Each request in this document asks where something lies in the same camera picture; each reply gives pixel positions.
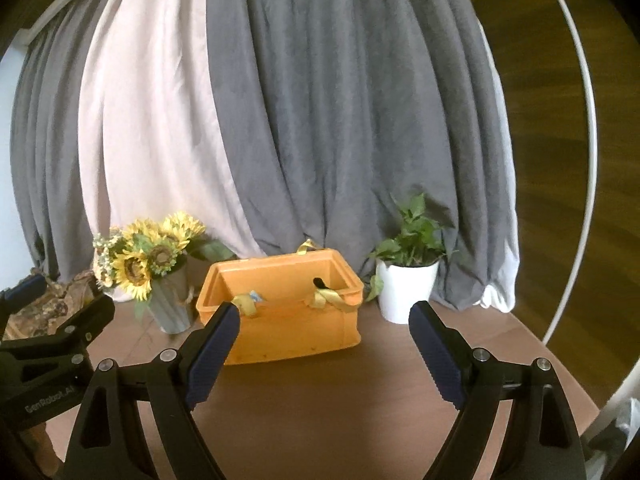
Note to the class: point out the brown patterned decor piece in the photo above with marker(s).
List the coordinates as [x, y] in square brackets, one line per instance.
[35, 315]

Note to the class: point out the grey curtain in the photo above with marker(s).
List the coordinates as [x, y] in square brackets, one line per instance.
[45, 160]
[325, 110]

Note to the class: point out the white ribbed plant pot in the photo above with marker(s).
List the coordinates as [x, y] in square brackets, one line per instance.
[405, 290]

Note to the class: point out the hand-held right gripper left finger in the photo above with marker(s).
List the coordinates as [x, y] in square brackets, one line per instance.
[215, 350]

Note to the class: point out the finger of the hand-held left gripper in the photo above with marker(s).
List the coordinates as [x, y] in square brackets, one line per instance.
[22, 290]
[90, 320]

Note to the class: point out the white curtain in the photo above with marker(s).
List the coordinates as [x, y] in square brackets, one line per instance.
[505, 290]

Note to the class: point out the green leafy plant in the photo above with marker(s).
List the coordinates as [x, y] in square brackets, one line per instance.
[415, 240]

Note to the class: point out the beige curtain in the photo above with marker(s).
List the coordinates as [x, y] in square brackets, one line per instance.
[150, 110]

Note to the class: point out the grey ribbed vase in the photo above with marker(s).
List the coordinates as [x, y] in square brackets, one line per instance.
[170, 310]

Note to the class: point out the white hoop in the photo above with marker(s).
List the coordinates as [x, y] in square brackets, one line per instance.
[592, 125]

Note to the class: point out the artificial sunflower bouquet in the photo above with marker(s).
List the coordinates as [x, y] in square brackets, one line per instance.
[135, 270]

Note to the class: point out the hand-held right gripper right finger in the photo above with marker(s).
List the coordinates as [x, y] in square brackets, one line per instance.
[435, 355]

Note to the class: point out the orange plastic crate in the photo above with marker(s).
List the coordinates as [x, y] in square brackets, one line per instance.
[290, 330]

